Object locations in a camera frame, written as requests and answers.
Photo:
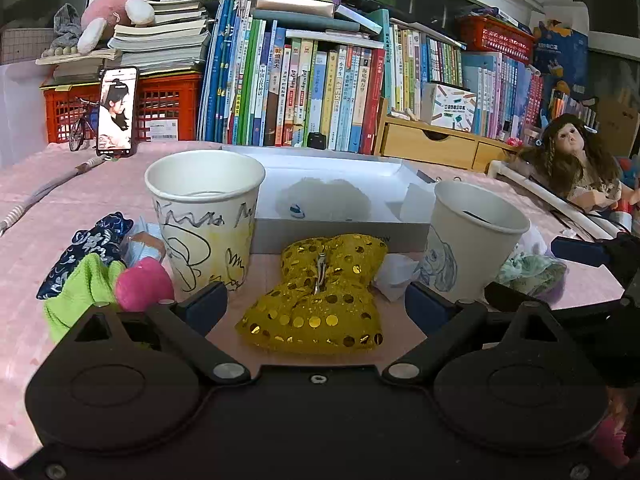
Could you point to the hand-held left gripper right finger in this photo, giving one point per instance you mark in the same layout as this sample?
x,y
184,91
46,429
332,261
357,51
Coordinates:
x,y
431,310

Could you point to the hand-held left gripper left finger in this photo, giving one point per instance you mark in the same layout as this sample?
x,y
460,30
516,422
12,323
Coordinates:
x,y
202,307

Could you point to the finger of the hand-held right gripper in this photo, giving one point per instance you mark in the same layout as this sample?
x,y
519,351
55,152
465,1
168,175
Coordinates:
x,y
550,305
575,251

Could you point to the white tissue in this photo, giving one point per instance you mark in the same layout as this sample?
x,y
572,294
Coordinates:
x,y
397,272

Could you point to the pink plush ball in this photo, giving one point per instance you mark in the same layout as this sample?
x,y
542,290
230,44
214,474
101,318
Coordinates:
x,y
144,284

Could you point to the blue face mask packet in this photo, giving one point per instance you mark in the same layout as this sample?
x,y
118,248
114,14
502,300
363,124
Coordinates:
x,y
145,242

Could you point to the yellow sequin bow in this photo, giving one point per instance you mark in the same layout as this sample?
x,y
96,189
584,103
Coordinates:
x,y
320,300

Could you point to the lime green cloth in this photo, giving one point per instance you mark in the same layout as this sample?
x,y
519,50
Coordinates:
x,y
82,290

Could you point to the blue patterned cloth pouch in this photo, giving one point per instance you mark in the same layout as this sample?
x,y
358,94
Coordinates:
x,y
82,255

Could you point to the grey cardboard box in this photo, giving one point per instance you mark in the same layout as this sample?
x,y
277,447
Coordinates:
x,y
345,195

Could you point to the pale green scrunchie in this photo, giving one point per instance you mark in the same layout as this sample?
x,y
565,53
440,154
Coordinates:
x,y
532,272

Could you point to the white plastic pipe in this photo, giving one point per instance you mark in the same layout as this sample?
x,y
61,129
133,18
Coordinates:
x,y
545,197

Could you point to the small doodled paper cup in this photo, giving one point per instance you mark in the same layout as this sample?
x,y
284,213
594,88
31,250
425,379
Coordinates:
x,y
470,245

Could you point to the large doodled paper cup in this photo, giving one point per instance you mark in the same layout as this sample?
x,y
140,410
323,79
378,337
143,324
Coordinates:
x,y
207,220

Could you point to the long-haired doll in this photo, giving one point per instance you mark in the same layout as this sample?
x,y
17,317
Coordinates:
x,y
575,160

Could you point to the row of thin pastel books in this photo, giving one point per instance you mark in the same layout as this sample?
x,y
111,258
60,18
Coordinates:
x,y
505,95

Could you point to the wooden drawer organiser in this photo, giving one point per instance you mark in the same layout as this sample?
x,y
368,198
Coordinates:
x,y
430,137

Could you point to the white pencil-print box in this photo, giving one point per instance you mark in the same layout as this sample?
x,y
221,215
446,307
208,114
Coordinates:
x,y
450,105

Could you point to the blue cartoon carton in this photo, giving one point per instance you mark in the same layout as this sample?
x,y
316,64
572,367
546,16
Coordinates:
x,y
560,55

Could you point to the small black box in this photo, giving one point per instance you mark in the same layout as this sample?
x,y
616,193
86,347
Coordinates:
x,y
316,140

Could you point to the red plastic crate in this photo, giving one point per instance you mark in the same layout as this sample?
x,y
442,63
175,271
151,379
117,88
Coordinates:
x,y
160,107

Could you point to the smartphone with lit screen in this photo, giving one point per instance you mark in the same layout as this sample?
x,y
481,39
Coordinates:
x,y
117,112

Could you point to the miniature black bicycle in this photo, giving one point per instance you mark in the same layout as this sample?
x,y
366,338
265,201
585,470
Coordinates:
x,y
80,127

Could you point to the red plastic basket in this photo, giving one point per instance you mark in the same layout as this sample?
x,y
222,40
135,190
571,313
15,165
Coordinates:
x,y
495,35

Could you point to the row of upright books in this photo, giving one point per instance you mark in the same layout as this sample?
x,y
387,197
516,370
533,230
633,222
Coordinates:
x,y
300,90

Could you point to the stack of flat books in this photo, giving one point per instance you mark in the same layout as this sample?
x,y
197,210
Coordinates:
x,y
160,35

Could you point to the pink and white plush toy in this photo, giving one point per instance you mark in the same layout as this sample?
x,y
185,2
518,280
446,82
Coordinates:
x,y
115,12

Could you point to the grey plush toy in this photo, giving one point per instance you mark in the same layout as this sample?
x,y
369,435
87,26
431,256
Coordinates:
x,y
65,25

